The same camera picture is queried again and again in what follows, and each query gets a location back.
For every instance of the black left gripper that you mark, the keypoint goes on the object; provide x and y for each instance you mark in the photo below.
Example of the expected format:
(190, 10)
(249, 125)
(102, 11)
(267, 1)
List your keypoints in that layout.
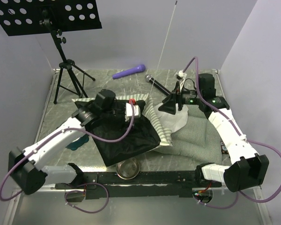
(123, 105)

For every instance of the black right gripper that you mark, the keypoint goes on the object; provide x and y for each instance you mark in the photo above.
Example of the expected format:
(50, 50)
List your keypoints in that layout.
(169, 102)

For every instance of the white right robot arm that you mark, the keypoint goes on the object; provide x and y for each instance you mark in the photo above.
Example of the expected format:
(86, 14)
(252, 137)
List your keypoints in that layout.
(248, 167)

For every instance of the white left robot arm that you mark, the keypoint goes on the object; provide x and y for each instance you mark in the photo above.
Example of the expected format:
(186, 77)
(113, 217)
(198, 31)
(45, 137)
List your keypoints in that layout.
(27, 167)

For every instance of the teal double pet feeder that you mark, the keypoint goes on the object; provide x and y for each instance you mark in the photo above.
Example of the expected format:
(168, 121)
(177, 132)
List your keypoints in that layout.
(73, 146)

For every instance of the black handheld microphone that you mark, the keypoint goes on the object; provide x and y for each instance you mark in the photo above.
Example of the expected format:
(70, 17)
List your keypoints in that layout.
(150, 79)

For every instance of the grey checked cushion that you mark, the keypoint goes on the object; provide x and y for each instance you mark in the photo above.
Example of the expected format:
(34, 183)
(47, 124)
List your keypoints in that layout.
(192, 135)

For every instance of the purple plastic microphone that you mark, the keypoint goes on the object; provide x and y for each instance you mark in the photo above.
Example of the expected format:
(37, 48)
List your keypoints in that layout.
(138, 69)

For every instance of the stainless steel bowl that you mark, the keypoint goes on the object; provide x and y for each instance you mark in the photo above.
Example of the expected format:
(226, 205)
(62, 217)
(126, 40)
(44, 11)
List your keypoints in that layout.
(128, 169)

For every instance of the red owl number tag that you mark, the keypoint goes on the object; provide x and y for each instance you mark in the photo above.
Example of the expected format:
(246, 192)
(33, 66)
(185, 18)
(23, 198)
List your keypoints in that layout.
(223, 148)

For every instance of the black perforated music stand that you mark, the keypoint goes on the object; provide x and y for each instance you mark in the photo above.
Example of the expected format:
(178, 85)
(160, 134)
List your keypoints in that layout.
(31, 17)

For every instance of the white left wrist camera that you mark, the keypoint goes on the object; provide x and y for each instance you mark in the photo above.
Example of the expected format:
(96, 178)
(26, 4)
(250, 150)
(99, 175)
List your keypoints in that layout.
(132, 110)

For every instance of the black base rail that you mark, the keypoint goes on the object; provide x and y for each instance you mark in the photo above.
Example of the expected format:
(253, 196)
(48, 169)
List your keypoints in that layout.
(149, 184)

